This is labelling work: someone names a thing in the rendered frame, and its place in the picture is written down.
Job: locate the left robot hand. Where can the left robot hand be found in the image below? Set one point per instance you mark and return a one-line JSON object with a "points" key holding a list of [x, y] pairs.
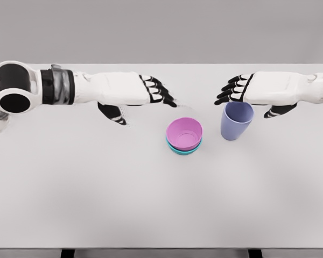
{"points": [[121, 88]]}

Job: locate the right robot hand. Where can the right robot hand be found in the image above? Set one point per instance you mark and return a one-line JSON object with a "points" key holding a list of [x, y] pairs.
{"points": [[272, 88]]}

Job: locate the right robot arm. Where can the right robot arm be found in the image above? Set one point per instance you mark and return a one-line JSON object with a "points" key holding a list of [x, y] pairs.
{"points": [[317, 88]]}

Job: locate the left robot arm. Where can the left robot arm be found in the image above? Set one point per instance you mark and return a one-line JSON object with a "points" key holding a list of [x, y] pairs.
{"points": [[48, 83]]}

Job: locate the lavender blue cup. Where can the lavender blue cup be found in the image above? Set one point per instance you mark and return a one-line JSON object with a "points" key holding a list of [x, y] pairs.
{"points": [[235, 122]]}

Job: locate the pink bowl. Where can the pink bowl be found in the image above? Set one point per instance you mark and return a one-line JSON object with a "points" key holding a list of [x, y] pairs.
{"points": [[184, 134]]}

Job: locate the teal bowl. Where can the teal bowl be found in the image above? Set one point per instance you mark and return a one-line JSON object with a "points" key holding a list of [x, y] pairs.
{"points": [[181, 152]]}

